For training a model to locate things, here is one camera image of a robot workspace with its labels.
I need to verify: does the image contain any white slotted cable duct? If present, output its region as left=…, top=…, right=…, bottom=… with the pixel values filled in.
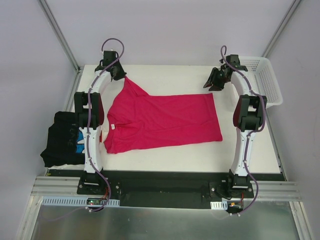
left=210, top=201, right=228, bottom=211
left=42, top=196, right=120, bottom=208

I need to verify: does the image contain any white red folded shirt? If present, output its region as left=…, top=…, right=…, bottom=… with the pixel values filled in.
left=48, top=164, right=85, bottom=171

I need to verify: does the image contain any white perforated plastic basket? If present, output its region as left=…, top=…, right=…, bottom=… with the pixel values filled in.
left=239, top=56, right=283, bottom=108

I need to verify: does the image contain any black folded t shirt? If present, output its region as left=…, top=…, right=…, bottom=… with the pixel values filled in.
left=40, top=111, right=85, bottom=168

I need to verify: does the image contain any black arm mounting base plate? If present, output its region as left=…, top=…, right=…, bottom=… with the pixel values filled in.
left=48, top=168, right=256, bottom=208

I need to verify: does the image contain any white slotted cable duct right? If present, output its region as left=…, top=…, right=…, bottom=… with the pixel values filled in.
left=210, top=201, right=228, bottom=211

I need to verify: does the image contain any aluminium frame rail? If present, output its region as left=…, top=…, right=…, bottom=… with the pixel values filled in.
left=31, top=176, right=80, bottom=196

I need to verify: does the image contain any pink t shirt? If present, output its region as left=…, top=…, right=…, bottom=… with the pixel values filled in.
left=104, top=77, right=223, bottom=154

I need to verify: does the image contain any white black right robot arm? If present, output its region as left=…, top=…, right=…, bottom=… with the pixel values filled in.
left=203, top=53, right=267, bottom=200

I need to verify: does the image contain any white slotted cable duct left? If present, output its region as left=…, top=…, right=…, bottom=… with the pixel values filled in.
left=42, top=196, right=120, bottom=208

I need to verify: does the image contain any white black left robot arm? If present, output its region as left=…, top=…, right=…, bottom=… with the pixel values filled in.
left=74, top=50, right=126, bottom=195

